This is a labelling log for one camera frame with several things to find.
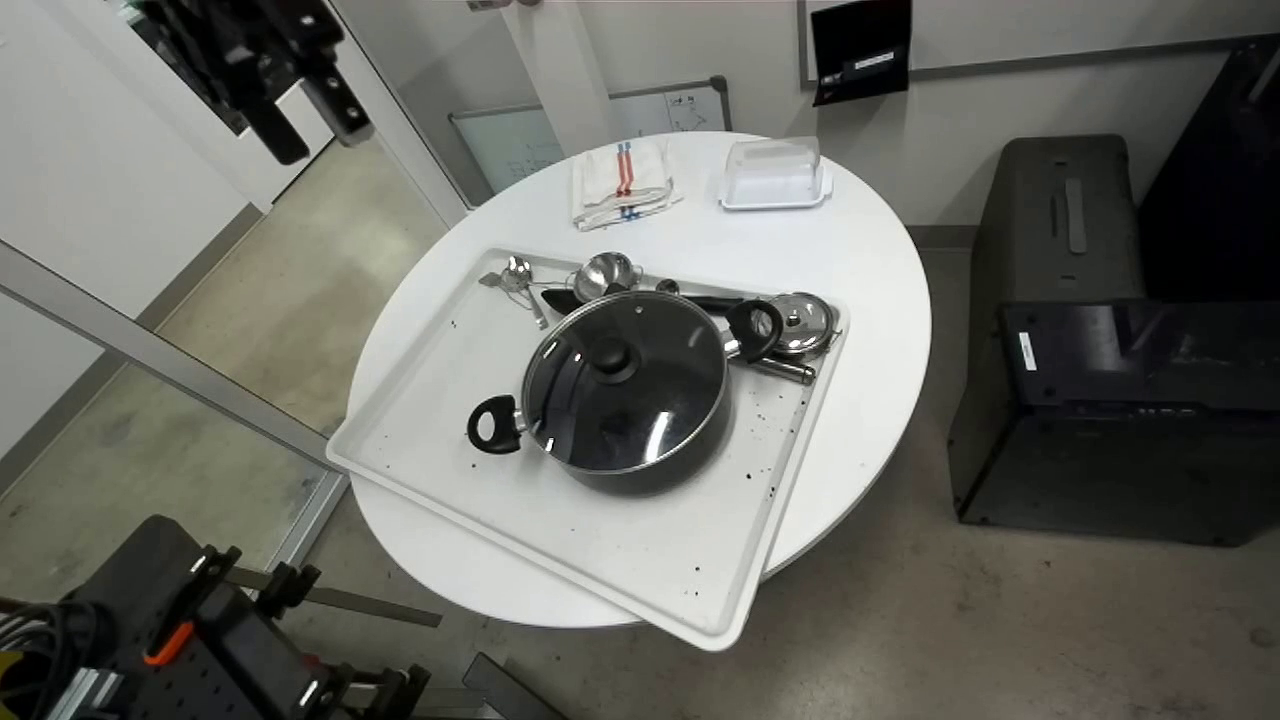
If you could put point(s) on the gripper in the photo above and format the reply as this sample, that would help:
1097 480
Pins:
215 18

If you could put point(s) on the glass pot lid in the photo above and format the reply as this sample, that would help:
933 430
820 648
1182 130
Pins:
660 400

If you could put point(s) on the black cooking pot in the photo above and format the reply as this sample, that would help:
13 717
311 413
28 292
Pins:
650 482

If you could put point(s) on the small metal lid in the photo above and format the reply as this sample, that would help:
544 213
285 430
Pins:
808 320

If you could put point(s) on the whiteboard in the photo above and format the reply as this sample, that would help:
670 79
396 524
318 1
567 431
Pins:
510 145

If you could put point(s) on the metal spoon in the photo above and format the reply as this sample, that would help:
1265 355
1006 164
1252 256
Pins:
520 282

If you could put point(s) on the folded striped white cloth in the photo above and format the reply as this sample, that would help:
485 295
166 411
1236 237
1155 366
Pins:
622 185

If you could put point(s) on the metal ladle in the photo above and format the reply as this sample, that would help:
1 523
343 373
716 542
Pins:
603 274

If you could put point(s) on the clear plastic butter dish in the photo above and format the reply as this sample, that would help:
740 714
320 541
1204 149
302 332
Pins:
775 172

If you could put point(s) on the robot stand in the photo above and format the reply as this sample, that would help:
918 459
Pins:
200 650

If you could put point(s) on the white plastic tray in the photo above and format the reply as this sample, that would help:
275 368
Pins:
640 555

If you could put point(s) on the black hard case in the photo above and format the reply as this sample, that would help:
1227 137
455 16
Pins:
1060 215

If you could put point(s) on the black box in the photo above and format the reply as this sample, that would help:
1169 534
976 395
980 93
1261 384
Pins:
1120 440

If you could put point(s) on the black panel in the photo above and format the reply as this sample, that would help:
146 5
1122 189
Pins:
1215 180

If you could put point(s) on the black wall file holder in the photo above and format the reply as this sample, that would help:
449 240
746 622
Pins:
862 50

